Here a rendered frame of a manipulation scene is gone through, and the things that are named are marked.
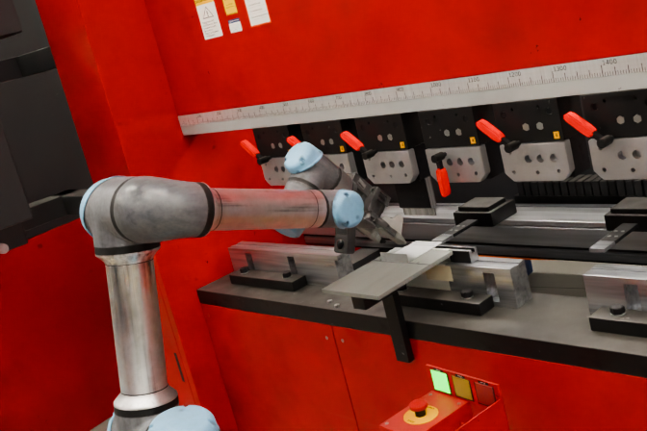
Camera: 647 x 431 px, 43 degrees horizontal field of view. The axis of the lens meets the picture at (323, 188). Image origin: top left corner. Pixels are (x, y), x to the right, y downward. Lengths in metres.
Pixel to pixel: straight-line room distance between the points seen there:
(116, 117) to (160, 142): 0.16
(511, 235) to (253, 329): 0.80
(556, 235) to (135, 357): 1.06
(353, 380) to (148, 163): 0.89
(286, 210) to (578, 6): 0.64
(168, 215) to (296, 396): 1.15
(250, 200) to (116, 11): 1.16
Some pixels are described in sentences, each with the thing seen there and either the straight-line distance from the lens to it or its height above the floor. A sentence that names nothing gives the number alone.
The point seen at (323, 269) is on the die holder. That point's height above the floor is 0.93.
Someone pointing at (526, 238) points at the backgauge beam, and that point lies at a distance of 2.13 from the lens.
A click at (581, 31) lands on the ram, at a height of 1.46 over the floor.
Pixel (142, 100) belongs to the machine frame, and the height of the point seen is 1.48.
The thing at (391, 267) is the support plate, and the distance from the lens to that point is 1.92.
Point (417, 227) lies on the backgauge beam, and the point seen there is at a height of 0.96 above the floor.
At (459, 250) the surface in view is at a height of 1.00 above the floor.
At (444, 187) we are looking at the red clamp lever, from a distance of 1.81.
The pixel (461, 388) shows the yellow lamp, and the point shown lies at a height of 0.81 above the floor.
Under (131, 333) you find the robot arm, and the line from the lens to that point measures 1.52.
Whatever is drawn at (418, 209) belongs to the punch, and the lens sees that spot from 1.99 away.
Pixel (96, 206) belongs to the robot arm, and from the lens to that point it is 1.48.
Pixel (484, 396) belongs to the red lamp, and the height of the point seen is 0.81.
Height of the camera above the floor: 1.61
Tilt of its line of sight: 12 degrees down
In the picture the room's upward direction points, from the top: 14 degrees counter-clockwise
